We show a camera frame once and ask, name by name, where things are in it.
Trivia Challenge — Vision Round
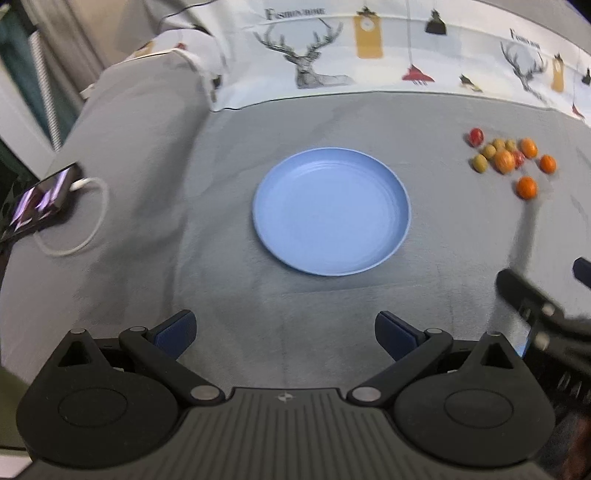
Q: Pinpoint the orange mandarin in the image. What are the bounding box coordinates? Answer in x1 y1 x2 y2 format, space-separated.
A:
539 154 557 175
516 176 538 201

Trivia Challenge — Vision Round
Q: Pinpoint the orange fruit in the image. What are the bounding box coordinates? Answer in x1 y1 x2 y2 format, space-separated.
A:
493 149 516 175
519 138 539 159

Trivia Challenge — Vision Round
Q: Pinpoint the green longan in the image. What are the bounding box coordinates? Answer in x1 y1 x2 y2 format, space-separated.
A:
491 139 506 152
481 144 497 161
505 139 518 152
471 154 489 174

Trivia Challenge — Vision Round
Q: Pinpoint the green longan front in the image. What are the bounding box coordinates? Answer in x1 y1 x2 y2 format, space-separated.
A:
471 154 489 174

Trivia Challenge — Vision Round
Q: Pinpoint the red fruit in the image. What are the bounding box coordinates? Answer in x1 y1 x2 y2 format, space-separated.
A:
512 150 526 170
468 128 484 148

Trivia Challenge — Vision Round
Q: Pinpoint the blue round plate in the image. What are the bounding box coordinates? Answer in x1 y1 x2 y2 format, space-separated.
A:
252 147 412 277

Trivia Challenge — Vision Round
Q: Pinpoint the grey deer print sofa cover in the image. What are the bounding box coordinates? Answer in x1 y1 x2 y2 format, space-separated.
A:
1 1 590 390

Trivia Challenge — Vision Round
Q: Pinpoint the black smartphone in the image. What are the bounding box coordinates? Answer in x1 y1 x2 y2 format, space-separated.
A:
1 163 83 244

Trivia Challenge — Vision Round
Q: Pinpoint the grey curtain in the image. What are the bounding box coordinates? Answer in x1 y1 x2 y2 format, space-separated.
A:
27 0 153 153

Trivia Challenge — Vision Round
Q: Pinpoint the white charging cable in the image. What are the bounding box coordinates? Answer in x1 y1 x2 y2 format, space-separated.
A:
32 176 112 258

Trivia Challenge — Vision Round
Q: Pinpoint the white door frame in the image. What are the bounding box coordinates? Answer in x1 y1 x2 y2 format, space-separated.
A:
0 63 55 178

